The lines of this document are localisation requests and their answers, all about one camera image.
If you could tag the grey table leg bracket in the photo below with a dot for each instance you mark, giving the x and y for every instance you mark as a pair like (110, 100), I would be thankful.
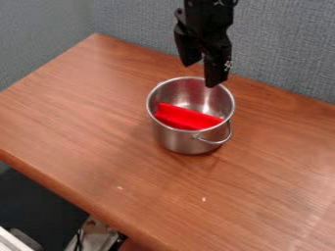
(96, 237)

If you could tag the red rectangular block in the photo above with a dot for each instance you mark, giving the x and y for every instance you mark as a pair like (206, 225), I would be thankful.
(184, 118)

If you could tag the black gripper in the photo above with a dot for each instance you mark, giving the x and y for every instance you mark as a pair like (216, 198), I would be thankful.
(200, 33)

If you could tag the stainless steel pot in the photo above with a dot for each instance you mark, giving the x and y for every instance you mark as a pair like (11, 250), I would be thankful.
(188, 93)

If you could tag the white object at corner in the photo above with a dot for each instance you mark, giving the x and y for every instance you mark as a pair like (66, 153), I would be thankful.
(11, 243)

